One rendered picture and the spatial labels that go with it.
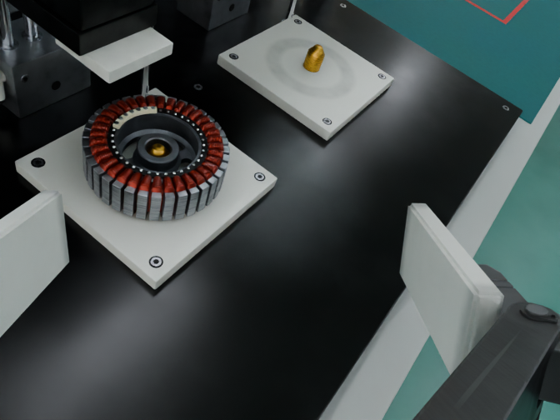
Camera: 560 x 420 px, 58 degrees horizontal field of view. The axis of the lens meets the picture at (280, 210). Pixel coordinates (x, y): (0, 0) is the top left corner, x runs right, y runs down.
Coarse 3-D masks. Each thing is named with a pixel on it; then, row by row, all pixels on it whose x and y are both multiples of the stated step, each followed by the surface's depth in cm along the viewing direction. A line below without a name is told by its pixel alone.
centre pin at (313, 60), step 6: (312, 48) 55; (318, 48) 55; (312, 54) 55; (318, 54) 55; (324, 54) 56; (306, 60) 56; (312, 60) 55; (318, 60) 55; (306, 66) 56; (312, 66) 56; (318, 66) 56
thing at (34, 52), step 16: (16, 32) 41; (0, 48) 40; (16, 48) 40; (32, 48) 41; (48, 48) 41; (0, 64) 40; (16, 64) 39; (32, 64) 40; (48, 64) 42; (64, 64) 43; (80, 64) 45; (16, 80) 40; (32, 80) 41; (48, 80) 43; (64, 80) 44; (80, 80) 46; (16, 96) 41; (32, 96) 42; (48, 96) 44; (64, 96) 46; (16, 112) 43; (32, 112) 44
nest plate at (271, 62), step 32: (288, 32) 60; (320, 32) 62; (224, 64) 54; (256, 64) 55; (288, 64) 56; (352, 64) 60; (288, 96) 53; (320, 96) 54; (352, 96) 56; (320, 128) 51
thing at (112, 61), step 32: (0, 0) 37; (32, 0) 33; (64, 0) 31; (96, 0) 32; (128, 0) 34; (0, 32) 39; (32, 32) 41; (64, 32) 33; (96, 32) 33; (128, 32) 36; (96, 64) 33; (128, 64) 34
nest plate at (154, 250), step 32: (32, 160) 39; (64, 160) 40; (64, 192) 38; (224, 192) 42; (256, 192) 43; (96, 224) 37; (128, 224) 38; (160, 224) 39; (192, 224) 40; (224, 224) 40; (128, 256) 36; (160, 256) 37; (192, 256) 39
